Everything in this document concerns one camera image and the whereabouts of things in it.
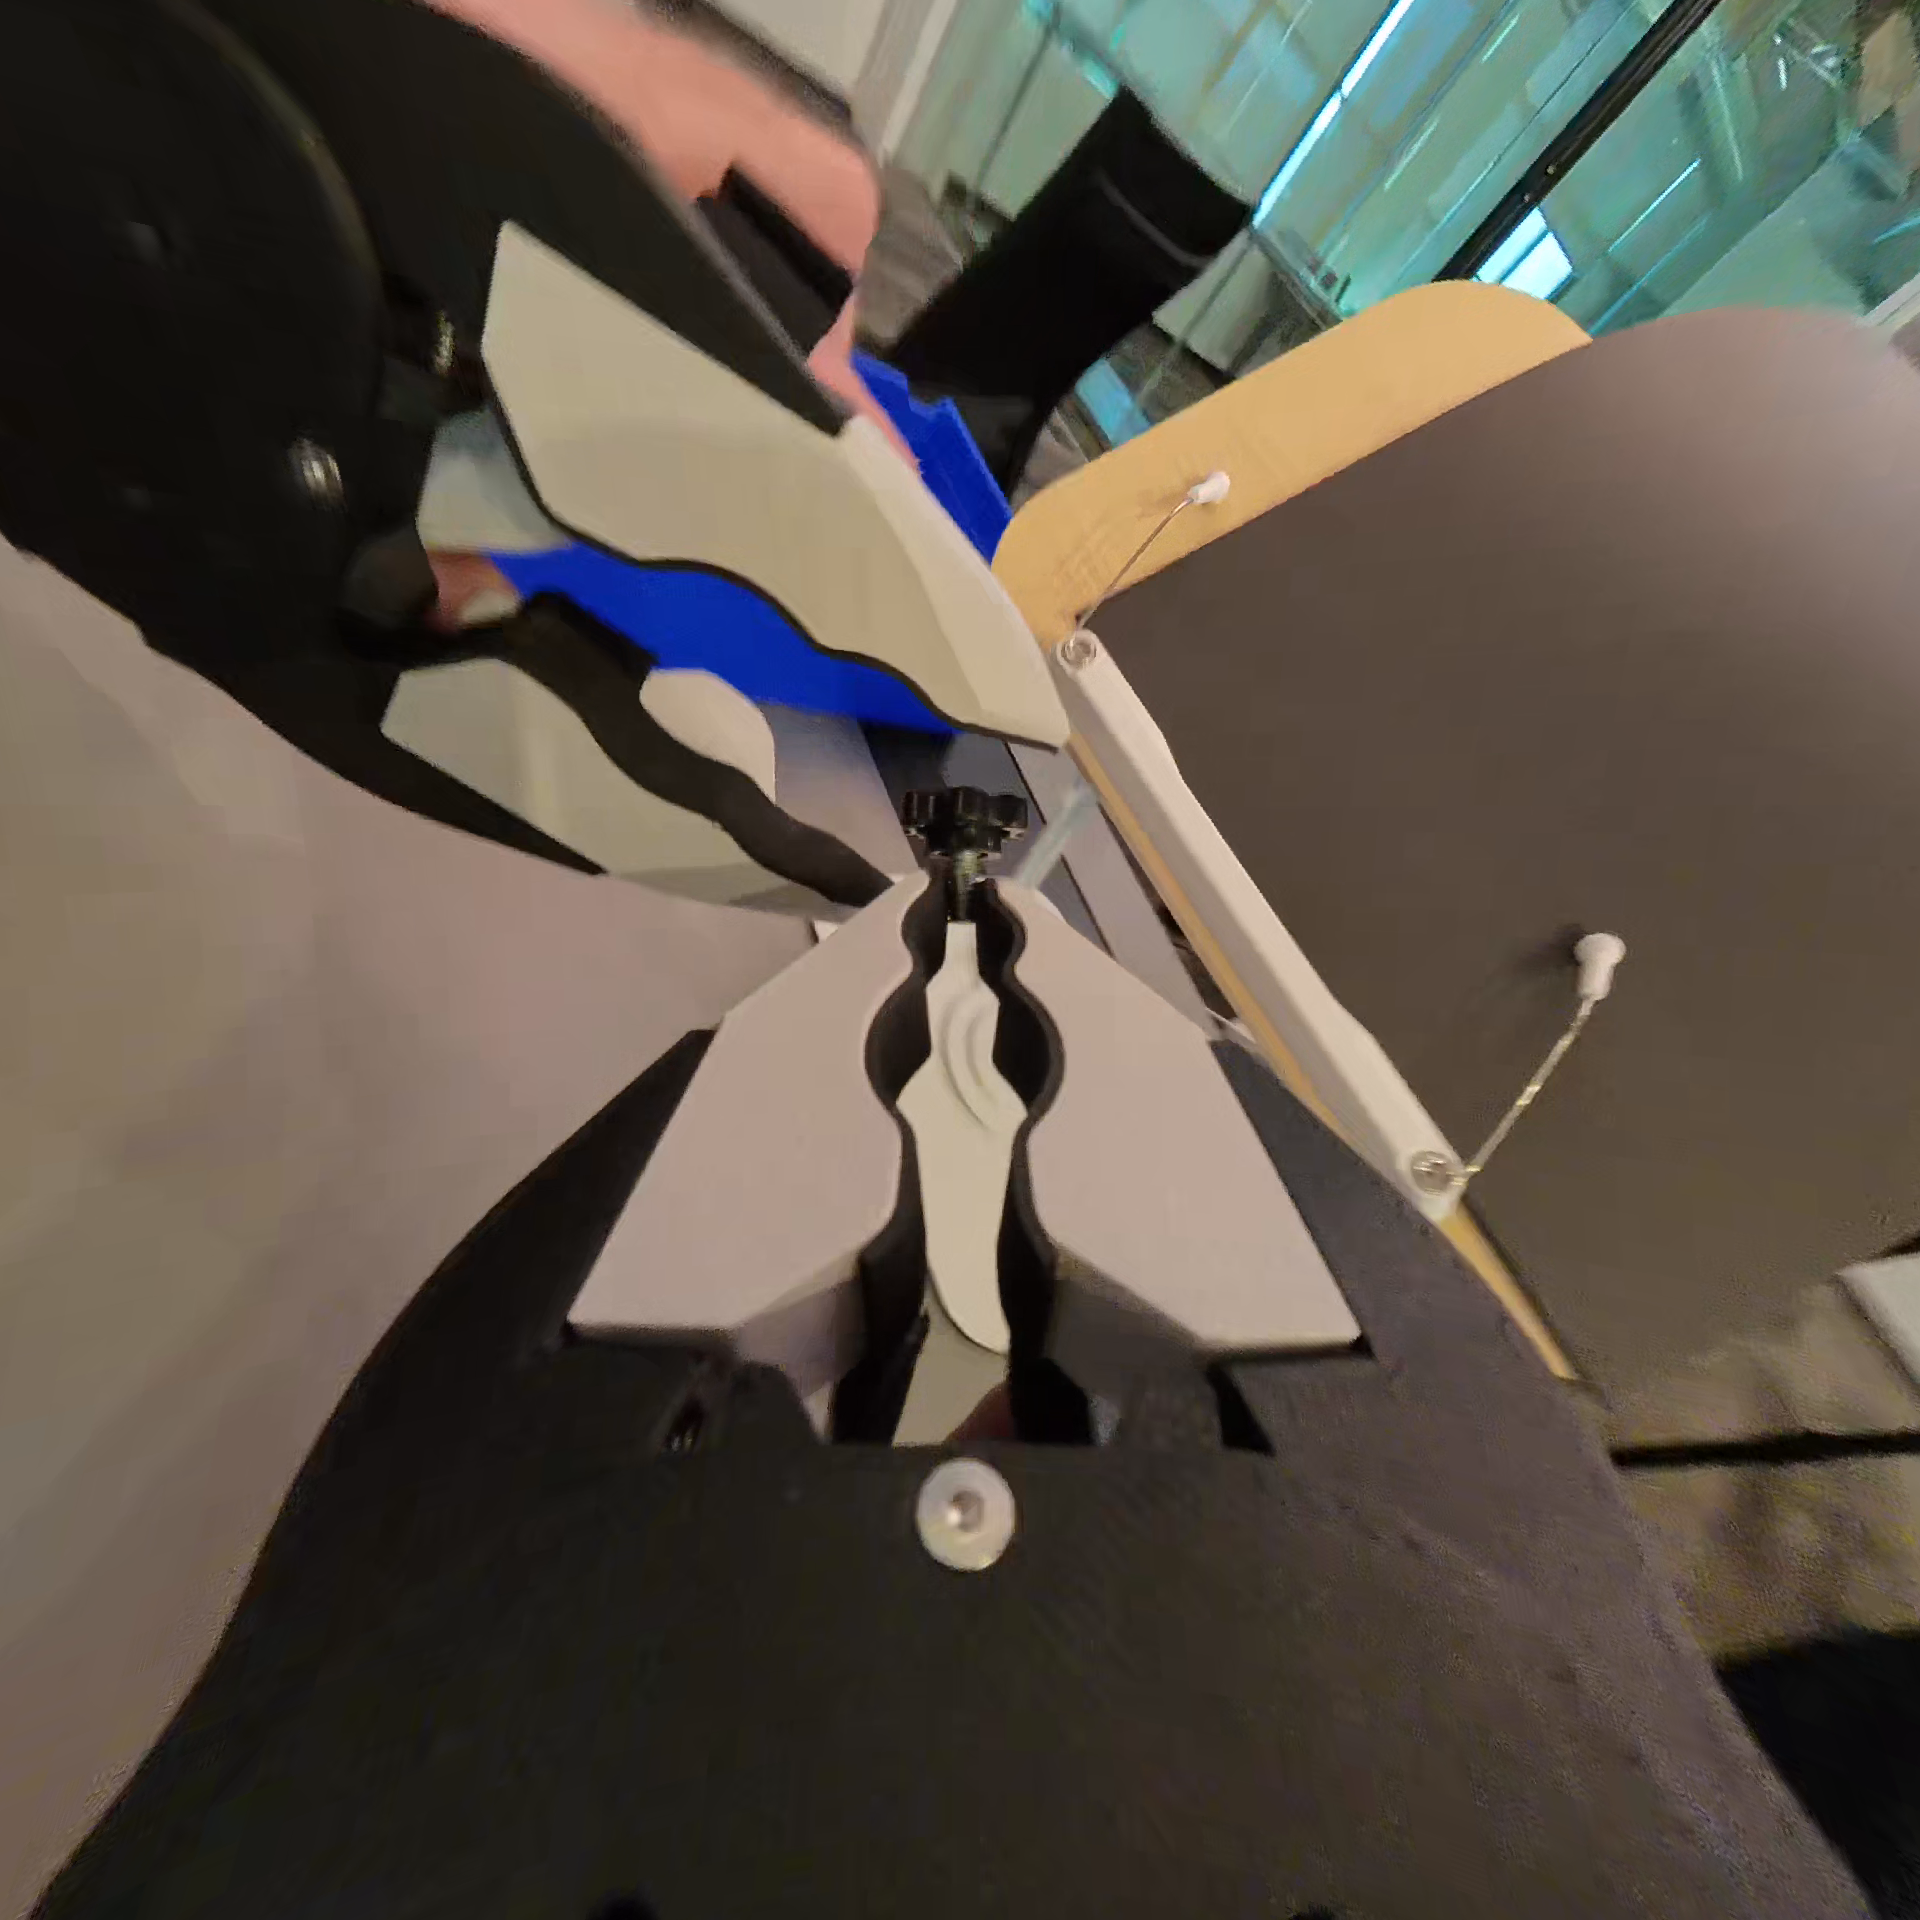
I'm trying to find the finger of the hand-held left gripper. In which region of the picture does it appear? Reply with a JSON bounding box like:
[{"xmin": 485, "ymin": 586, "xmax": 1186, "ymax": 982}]
[
  {"xmin": 378, "ymin": 595, "xmax": 889, "ymax": 923},
  {"xmin": 479, "ymin": 223, "xmax": 1071, "ymax": 752}
]

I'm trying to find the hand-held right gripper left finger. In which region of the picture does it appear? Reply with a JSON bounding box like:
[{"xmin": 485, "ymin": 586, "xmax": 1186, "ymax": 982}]
[{"xmin": 563, "ymin": 874, "xmax": 928, "ymax": 1440}]

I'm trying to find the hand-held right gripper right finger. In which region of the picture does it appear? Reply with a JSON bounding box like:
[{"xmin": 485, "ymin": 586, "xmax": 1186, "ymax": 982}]
[{"xmin": 990, "ymin": 878, "xmax": 1366, "ymax": 1444}]

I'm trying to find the blue plastic bin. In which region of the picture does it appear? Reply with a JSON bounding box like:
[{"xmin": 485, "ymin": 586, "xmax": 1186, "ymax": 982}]
[{"xmin": 487, "ymin": 352, "xmax": 1014, "ymax": 740}]

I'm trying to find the small black spring part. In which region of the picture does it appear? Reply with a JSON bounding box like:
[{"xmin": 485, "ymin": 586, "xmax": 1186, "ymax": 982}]
[{"xmin": 902, "ymin": 787, "xmax": 1029, "ymax": 921}]

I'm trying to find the person's left hand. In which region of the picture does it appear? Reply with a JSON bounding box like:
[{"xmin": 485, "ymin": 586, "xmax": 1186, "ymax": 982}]
[{"xmin": 423, "ymin": 0, "xmax": 920, "ymax": 459}]

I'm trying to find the black floor bin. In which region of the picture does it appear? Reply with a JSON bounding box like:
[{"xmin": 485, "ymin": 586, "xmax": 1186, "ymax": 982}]
[{"xmin": 890, "ymin": 82, "xmax": 1255, "ymax": 482}]

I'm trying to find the grey-topped wooden board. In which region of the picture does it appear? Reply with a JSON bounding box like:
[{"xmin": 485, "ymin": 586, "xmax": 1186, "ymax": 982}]
[{"xmin": 990, "ymin": 282, "xmax": 1920, "ymax": 1383}]

